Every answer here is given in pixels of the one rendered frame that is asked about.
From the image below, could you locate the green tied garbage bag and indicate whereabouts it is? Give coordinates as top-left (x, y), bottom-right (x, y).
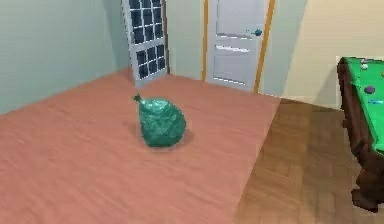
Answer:
top-left (133, 93), bottom-right (187, 148)

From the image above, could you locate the white panelled room door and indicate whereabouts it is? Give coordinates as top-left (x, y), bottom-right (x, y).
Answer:
top-left (206, 0), bottom-right (270, 92)

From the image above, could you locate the green pool table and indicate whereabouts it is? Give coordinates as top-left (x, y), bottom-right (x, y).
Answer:
top-left (336, 56), bottom-right (384, 213)

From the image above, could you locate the grey glass-paned door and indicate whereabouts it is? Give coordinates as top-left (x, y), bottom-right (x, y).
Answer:
top-left (121, 0), bottom-right (169, 88)

